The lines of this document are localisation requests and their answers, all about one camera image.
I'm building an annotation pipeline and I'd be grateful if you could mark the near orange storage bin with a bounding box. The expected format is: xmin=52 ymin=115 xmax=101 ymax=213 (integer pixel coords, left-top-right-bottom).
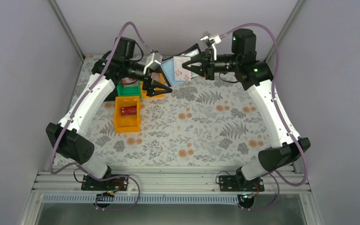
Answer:
xmin=113 ymin=96 xmax=141 ymax=133

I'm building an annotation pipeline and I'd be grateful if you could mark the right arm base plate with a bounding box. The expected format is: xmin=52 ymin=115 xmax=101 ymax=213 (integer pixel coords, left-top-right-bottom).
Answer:
xmin=218 ymin=175 xmax=265 ymax=192

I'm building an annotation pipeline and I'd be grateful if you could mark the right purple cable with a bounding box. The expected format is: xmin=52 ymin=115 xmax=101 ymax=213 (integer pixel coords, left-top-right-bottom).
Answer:
xmin=218 ymin=22 xmax=308 ymax=187

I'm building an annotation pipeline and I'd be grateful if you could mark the aluminium rail frame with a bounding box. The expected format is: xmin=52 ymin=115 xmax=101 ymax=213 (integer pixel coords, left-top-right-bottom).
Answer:
xmin=32 ymin=166 xmax=312 ymax=195

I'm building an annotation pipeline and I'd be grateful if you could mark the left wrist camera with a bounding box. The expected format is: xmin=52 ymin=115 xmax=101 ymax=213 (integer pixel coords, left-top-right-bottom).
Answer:
xmin=143 ymin=52 xmax=163 ymax=75

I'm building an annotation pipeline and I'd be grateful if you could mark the floral table mat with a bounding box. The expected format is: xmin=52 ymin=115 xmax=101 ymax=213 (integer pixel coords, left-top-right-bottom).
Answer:
xmin=84 ymin=73 xmax=278 ymax=166

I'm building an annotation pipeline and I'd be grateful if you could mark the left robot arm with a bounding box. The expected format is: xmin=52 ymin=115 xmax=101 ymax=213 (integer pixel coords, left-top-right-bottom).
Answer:
xmin=46 ymin=37 xmax=172 ymax=181

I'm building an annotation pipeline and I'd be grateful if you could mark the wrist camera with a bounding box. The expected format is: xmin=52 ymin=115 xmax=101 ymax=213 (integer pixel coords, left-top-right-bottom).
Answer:
xmin=143 ymin=52 xmax=163 ymax=75
xmin=200 ymin=31 xmax=221 ymax=60

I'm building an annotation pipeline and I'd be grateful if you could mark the far orange storage bin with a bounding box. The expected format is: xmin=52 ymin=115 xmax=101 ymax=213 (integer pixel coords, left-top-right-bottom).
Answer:
xmin=141 ymin=73 xmax=165 ymax=99

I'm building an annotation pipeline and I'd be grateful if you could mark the green storage bin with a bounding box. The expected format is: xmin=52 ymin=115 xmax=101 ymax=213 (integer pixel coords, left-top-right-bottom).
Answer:
xmin=116 ymin=80 xmax=142 ymax=98

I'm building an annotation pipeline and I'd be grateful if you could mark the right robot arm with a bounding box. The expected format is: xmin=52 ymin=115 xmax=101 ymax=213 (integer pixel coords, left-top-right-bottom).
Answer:
xmin=182 ymin=28 xmax=311 ymax=186

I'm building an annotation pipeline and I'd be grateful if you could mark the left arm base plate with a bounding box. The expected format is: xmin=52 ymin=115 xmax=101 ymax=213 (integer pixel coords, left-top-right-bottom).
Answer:
xmin=81 ymin=175 xmax=128 ymax=192

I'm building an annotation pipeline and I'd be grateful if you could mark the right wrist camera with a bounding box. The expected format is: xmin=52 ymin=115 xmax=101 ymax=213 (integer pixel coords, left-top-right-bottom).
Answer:
xmin=200 ymin=31 xmax=221 ymax=60

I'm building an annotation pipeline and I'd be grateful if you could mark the red VIP card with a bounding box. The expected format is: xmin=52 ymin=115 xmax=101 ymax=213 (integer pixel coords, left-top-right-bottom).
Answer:
xmin=120 ymin=105 xmax=137 ymax=117

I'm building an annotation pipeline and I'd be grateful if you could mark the orange storage bin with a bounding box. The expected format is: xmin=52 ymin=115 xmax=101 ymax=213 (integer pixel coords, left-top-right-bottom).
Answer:
xmin=113 ymin=96 xmax=141 ymax=133
xmin=141 ymin=73 xmax=165 ymax=99

